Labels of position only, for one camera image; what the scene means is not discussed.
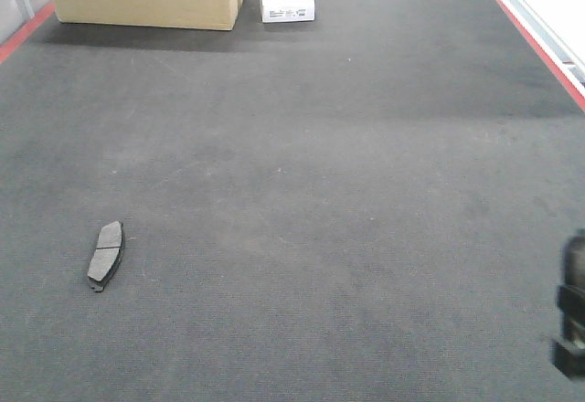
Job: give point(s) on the brake pad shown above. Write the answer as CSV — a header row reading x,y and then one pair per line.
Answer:
x,y
107,255

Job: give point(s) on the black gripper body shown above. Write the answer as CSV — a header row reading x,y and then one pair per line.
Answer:
x,y
567,351

